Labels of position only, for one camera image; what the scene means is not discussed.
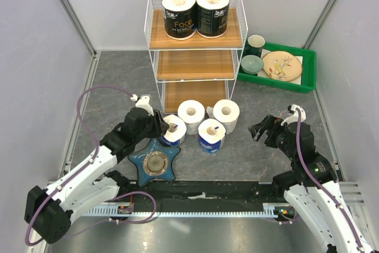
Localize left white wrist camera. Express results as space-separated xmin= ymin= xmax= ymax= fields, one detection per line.
xmin=130 ymin=94 xmax=154 ymax=116

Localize blue star-shaped dish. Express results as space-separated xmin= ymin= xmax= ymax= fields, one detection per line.
xmin=128 ymin=139 xmax=181 ymax=187

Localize bird pattern ceramic plate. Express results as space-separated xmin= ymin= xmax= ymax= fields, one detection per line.
xmin=261 ymin=50 xmax=303 ymax=81

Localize green plastic tray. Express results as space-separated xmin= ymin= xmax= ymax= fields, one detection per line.
xmin=237 ymin=42 xmax=317 ymax=94

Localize black paper roll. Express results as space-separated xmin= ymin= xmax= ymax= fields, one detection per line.
xmin=196 ymin=0 xmax=230 ymax=38
xmin=161 ymin=0 xmax=197 ymax=40

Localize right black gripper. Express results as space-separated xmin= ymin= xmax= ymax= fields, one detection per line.
xmin=247 ymin=113 xmax=297 ymax=160

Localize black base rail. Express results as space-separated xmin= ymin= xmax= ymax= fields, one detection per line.
xmin=116 ymin=180 xmax=287 ymax=212

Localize blue paper roll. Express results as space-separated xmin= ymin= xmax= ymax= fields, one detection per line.
xmin=198 ymin=119 xmax=226 ymax=154
xmin=162 ymin=114 xmax=187 ymax=146

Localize dark green cup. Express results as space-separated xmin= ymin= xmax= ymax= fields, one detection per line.
xmin=248 ymin=35 xmax=265 ymax=57

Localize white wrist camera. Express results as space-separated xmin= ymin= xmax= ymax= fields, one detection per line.
xmin=130 ymin=94 xmax=154 ymax=116
xmin=281 ymin=104 xmax=306 ymax=126

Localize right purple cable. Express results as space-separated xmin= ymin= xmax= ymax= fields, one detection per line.
xmin=278 ymin=107 xmax=374 ymax=253

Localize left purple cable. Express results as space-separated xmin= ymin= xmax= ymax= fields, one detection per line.
xmin=24 ymin=85 xmax=158 ymax=247

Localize white wire three-tier shelf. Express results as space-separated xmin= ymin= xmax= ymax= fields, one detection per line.
xmin=144 ymin=0 xmax=248 ymax=114

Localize white floral paper roll left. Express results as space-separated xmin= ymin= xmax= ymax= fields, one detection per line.
xmin=177 ymin=100 xmax=205 ymax=135

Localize white floral paper roll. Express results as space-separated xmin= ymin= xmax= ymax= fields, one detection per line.
xmin=177 ymin=100 xmax=205 ymax=135
xmin=213 ymin=100 xmax=240 ymax=134

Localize purple cable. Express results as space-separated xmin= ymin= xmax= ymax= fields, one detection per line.
xmin=278 ymin=107 xmax=374 ymax=253
xmin=24 ymin=85 xmax=158 ymax=247

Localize green ceramic bowl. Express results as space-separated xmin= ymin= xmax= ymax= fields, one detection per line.
xmin=240 ymin=55 xmax=264 ymax=75

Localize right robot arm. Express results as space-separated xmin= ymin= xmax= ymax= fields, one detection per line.
xmin=248 ymin=115 xmax=375 ymax=252

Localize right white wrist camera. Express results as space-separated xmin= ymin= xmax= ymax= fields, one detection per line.
xmin=281 ymin=104 xmax=306 ymax=126

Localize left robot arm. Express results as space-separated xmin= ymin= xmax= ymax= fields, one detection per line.
xmin=24 ymin=107 xmax=169 ymax=246

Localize white floral paper roll right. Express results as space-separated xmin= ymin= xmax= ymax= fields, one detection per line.
xmin=213 ymin=100 xmax=240 ymax=134

